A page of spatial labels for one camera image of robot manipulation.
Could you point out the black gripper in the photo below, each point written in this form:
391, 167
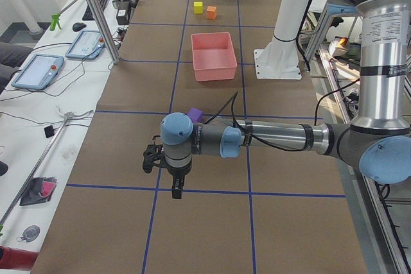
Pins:
178, 172

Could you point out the purple foam block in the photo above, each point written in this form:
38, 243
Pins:
196, 115

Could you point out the yellow foam block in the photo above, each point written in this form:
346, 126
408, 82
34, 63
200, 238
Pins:
198, 7

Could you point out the orange foam block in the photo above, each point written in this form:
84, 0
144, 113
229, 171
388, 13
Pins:
211, 12

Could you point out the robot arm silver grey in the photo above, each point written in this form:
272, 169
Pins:
375, 142

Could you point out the pink plastic bin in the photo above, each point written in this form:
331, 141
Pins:
213, 56

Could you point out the long metal rod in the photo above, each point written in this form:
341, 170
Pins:
67, 116

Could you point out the black pink pouch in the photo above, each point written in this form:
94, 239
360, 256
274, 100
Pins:
39, 190

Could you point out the round metal tape disc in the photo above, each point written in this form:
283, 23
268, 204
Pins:
30, 233

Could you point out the far blue teach pendant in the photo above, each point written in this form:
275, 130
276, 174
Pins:
86, 46

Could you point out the blue teach pendant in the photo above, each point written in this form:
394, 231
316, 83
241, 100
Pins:
39, 72
86, 46

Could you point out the black power brick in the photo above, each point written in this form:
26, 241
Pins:
123, 13

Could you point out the near blue teach pendant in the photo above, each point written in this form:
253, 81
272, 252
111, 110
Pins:
39, 72

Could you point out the black computer mouse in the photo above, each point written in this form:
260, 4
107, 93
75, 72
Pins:
78, 26

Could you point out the green clamp tool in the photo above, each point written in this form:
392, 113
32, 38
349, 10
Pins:
55, 22

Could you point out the white camera pillar with base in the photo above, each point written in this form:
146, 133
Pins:
279, 59

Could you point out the aluminium frame post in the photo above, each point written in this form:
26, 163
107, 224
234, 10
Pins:
103, 27

